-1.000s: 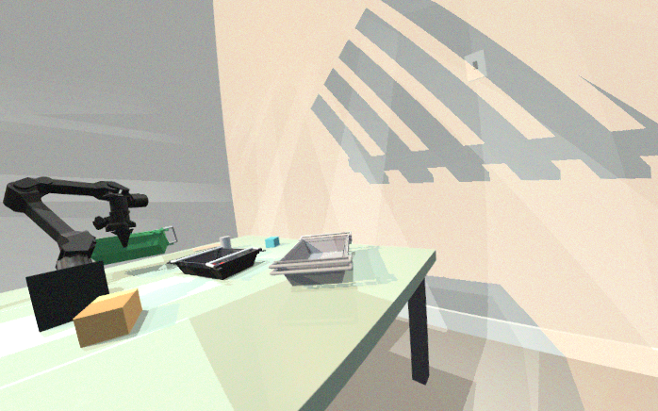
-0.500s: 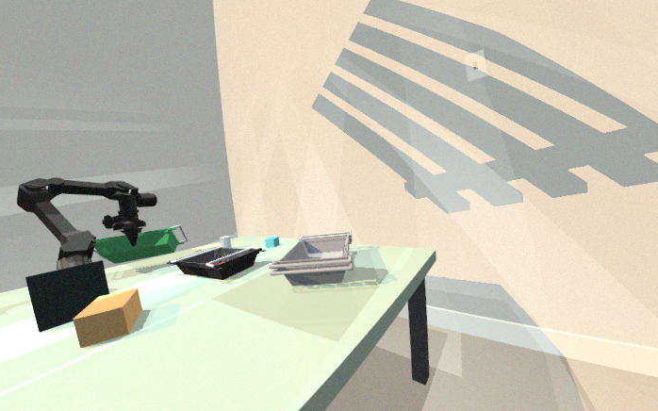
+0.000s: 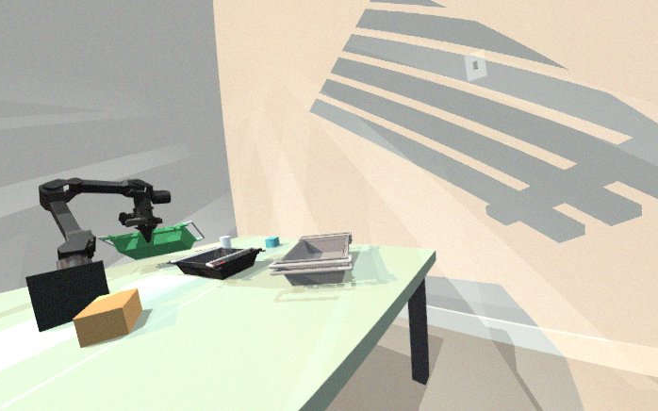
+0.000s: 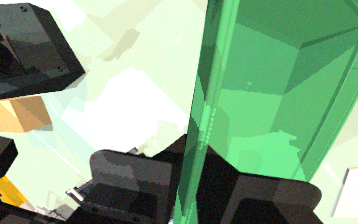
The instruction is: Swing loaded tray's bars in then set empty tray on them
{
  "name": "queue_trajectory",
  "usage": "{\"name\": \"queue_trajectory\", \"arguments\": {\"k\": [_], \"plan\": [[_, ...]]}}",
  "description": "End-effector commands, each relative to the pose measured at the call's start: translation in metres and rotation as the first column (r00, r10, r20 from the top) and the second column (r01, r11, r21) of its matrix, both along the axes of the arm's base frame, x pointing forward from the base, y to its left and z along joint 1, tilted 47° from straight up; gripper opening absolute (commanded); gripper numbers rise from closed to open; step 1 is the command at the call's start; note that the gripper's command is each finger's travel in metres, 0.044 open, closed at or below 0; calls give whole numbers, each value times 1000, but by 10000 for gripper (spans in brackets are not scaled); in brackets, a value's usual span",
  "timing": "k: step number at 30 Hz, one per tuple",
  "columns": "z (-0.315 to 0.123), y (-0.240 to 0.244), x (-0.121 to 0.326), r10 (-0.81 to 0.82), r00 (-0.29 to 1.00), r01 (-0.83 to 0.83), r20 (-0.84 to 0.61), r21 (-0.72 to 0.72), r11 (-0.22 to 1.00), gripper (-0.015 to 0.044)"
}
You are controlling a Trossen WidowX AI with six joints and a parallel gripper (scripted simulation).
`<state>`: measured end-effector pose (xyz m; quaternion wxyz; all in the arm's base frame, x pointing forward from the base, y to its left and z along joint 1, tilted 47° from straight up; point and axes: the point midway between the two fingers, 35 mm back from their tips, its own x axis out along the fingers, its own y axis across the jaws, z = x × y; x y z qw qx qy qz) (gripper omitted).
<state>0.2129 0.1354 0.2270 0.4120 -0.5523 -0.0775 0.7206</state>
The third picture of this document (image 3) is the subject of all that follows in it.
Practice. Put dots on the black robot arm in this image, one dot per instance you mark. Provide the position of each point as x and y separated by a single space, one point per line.
80 244

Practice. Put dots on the tan cube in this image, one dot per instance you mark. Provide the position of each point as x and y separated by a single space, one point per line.
108 317

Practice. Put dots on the small cyan cube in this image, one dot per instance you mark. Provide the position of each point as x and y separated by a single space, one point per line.
272 242

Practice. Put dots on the small grey cylinder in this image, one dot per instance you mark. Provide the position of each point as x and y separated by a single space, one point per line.
225 242

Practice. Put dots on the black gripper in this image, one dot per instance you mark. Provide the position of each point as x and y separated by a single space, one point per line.
145 220

